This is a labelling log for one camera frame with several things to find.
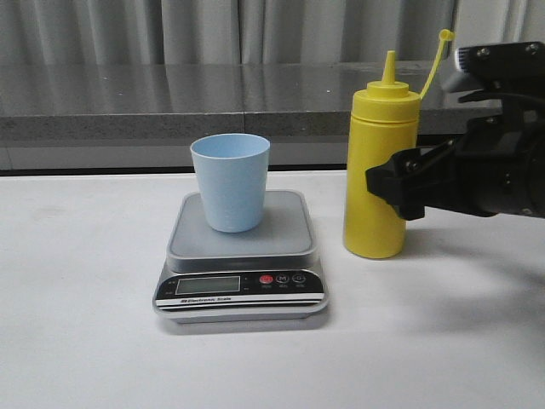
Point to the light blue plastic cup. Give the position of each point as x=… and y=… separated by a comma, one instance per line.
x=231, y=170

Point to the grey curtain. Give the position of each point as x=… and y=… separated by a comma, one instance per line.
x=252, y=32

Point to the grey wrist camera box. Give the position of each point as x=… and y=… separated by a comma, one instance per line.
x=481, y=66

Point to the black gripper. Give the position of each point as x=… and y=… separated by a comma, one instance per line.
x=496, y=167

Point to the silver electronic kitchen scale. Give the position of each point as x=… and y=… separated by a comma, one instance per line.
x=270, y=272

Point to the grey stone counter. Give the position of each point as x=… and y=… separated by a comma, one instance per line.
x=76, y=119

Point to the yellow squeeze bottle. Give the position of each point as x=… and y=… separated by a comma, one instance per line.
x=384, y=121

